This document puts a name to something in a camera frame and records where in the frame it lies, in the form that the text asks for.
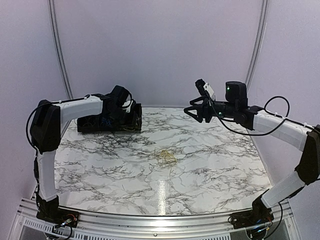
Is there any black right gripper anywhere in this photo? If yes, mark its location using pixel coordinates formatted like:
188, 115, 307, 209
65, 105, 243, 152
184, 95, 238, 123

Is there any blue cable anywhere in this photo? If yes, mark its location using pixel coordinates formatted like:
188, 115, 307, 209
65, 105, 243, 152
99, 117, 115, 128

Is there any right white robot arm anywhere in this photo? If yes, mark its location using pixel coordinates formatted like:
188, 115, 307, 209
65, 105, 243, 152
184, 79, 320, 224

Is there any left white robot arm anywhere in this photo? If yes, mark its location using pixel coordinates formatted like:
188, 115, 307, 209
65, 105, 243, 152
26, 85, 142, 223

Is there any black compartment tray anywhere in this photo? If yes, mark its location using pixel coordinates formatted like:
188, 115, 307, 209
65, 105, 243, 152
76, 101, 142, 133

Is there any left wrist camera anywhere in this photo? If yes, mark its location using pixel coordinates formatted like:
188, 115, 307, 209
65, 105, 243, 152
122, 99, 136, 113

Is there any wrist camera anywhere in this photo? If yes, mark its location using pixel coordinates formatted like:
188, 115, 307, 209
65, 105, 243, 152
122, 99, 136, 113
195, 79, 216, 101

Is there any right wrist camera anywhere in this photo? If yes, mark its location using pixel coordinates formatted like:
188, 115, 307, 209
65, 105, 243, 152
195, 79, 216, 101

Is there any right aluminium corner post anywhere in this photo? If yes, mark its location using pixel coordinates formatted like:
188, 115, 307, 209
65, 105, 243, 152
245, 0, 269, 91

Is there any aluminium corner post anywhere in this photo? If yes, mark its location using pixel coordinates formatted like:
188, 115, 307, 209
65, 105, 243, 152
47, 0, 74, 100
245, 0, 269, 91

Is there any left aluminium corner post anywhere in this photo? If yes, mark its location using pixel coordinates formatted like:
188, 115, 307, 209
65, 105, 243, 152
47, 0, 74, 100

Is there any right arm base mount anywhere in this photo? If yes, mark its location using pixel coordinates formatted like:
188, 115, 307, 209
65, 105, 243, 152
227, 209, 274, 229

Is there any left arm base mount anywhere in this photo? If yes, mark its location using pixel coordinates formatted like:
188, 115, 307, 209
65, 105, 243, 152
36, 207, 80, 228

